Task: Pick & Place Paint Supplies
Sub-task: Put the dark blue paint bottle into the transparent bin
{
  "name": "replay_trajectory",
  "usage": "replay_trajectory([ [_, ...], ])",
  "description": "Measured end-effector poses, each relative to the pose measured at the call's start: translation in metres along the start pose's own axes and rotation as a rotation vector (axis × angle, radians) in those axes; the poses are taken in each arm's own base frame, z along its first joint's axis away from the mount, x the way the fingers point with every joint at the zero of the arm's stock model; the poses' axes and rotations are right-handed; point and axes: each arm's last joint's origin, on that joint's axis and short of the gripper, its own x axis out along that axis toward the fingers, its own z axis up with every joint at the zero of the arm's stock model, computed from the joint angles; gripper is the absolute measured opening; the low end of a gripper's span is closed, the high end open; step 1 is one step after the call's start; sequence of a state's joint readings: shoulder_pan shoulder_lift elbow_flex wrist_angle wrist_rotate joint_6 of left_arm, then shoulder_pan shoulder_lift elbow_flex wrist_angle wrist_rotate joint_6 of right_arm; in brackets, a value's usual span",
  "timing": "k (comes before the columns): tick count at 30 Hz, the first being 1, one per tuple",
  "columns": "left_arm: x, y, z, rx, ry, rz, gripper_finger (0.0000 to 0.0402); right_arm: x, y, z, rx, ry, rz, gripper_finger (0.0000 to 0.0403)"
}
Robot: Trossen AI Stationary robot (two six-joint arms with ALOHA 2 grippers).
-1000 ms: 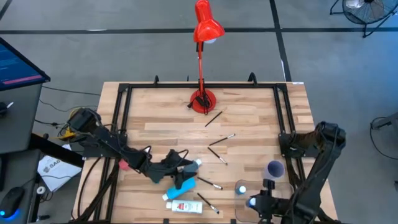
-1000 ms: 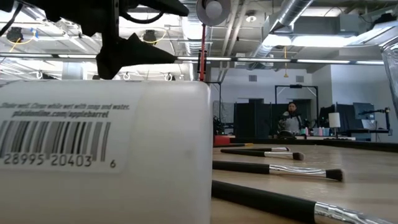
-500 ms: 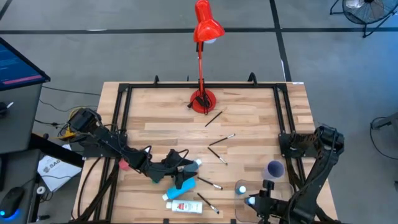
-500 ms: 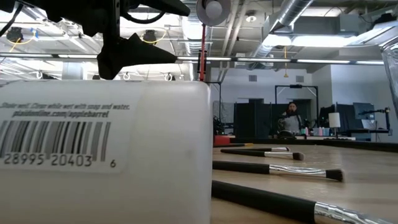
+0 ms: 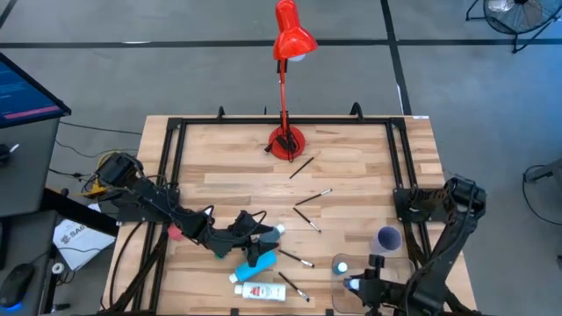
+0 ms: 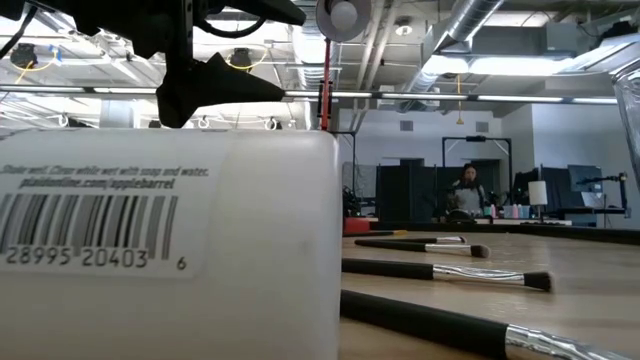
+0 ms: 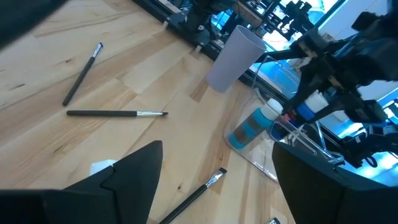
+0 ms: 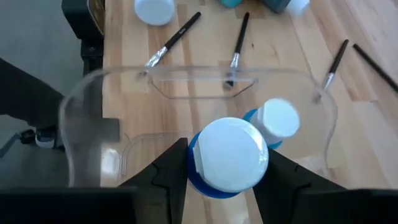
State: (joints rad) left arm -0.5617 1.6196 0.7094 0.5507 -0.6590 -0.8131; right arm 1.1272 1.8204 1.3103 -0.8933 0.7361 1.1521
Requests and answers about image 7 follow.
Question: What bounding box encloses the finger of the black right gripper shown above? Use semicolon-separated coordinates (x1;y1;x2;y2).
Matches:
281;67;315;116
309;99;354;125

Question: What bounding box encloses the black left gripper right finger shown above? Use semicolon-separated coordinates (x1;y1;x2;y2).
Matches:
272;142;398;224

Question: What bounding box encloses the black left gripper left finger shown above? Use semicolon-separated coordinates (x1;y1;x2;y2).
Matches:
0;139;164;224

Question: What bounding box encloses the small dark blue paint bottle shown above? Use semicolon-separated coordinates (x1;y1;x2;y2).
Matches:
295;91;330;123

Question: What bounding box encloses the small light blue paint bottle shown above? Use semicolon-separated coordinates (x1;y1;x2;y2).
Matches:
228;98;284;151

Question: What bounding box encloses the purple plastic cup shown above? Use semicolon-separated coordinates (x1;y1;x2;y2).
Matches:
206;24;267;93

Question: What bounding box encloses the clear plastic bin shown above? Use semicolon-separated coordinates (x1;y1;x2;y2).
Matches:
222;55;346;184

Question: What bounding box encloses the black aluminium table frame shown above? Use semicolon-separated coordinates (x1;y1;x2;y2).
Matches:
132;0;299;103

